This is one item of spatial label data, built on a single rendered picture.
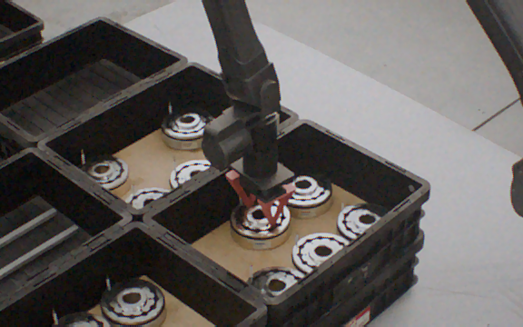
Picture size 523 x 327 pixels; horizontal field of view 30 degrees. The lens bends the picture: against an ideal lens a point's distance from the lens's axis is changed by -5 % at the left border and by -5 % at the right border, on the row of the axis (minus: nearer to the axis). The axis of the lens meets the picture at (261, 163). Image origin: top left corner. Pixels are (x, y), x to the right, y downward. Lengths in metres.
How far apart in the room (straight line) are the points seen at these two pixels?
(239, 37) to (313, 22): 2.60
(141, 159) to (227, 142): 0.40
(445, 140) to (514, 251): 0.38
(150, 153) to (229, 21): 0.51
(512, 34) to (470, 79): 2.68
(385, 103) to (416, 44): 1.69
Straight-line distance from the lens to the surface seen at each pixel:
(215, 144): 1.54
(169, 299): 1.61
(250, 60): 1.52
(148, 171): 1.88
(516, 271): 1.89
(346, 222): 1.71
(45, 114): 2.08
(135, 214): 1.62
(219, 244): 1.70
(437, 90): 3.70
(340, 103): 2.29
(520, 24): 1.12
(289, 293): 1.47
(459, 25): 4.16
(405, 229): 1.68
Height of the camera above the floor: 1.95
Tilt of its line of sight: 37 degrees down
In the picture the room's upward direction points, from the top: 1 degrees counter-clockwise
